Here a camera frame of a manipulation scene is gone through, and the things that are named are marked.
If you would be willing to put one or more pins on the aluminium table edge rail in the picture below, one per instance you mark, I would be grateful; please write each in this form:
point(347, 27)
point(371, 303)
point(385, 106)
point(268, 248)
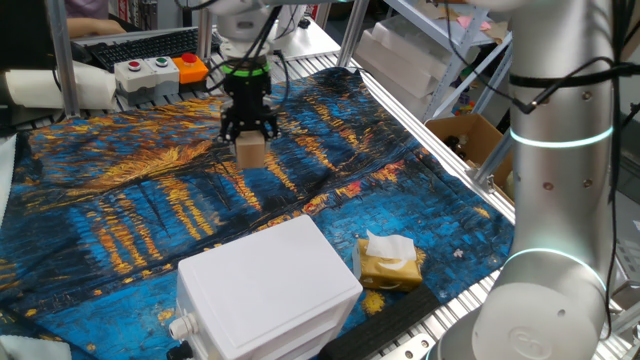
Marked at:
point(415, 125)

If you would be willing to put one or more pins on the white stand with base plate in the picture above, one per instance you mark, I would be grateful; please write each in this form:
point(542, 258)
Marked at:
point(305, 40)

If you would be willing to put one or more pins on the orange emergency stop box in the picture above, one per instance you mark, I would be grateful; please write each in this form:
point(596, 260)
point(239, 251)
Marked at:
point(190, 74)

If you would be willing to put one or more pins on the black round connector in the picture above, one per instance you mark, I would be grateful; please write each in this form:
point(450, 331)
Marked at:
point(179, 351)

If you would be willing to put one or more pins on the person's purple shirt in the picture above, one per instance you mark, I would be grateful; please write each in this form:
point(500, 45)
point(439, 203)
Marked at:
point(90, 7)

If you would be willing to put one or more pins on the white rolled sheet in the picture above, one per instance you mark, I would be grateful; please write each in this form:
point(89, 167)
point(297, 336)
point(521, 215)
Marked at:
point(40, 87)

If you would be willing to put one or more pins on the aluminium frame strut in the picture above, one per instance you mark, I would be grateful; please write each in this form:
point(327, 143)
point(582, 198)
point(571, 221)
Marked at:
point(492, 160)

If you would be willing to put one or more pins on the yellow tissue pack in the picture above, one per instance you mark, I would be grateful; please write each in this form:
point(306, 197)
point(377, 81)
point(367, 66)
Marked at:
point(387, 275)

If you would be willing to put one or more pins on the blue starry night tablecloth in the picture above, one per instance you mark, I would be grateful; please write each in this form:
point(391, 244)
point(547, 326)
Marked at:
point(150, 225)

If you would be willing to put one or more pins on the grey two-button control box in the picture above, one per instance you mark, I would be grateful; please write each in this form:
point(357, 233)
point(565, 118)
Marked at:
point(145, 82)

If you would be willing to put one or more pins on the small wooden cube block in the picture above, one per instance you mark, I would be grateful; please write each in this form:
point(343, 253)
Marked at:
point(250, 150)

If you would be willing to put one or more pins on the black foam strip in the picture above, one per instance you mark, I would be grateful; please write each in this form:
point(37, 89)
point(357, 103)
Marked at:
point(380, 325)

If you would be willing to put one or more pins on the person's bare forearm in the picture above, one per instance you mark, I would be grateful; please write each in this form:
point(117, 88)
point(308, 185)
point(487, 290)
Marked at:
point(90, 27)

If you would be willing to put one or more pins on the dark bottle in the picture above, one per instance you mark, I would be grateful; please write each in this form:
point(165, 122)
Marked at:
point(457, 145)

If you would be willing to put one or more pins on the beige cloth bag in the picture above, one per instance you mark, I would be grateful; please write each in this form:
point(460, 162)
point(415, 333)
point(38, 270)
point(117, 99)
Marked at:
point(510, 185)

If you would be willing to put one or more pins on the black monitor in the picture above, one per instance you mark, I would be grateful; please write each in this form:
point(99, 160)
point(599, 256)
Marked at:
point(25, 35)

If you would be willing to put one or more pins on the white plastic drawer box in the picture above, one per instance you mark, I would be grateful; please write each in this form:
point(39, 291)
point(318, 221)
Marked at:
point(265, 290)

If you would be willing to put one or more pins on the aluminium frame post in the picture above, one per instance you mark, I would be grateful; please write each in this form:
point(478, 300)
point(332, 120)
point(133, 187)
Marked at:
point(204, 35)
point(62, 60)

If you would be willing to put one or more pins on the open cardboard box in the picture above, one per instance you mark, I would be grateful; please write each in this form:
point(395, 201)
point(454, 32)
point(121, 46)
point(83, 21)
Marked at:
point(475, 132)

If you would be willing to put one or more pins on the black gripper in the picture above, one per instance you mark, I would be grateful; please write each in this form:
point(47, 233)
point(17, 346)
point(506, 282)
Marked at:
point(247, 100)

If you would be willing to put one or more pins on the grey metal shelf rack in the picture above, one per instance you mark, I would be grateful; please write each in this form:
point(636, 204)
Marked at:
point(451, 70)

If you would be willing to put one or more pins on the colourful toy pile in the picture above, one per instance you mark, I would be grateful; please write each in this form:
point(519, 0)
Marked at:
point(464, 107)

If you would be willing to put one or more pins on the black computer keyboard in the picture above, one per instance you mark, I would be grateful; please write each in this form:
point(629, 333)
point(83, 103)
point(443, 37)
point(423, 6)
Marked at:
point(150, 45)

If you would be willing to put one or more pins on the white foam packing block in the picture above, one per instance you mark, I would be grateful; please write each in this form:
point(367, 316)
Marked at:
point(400, 65)

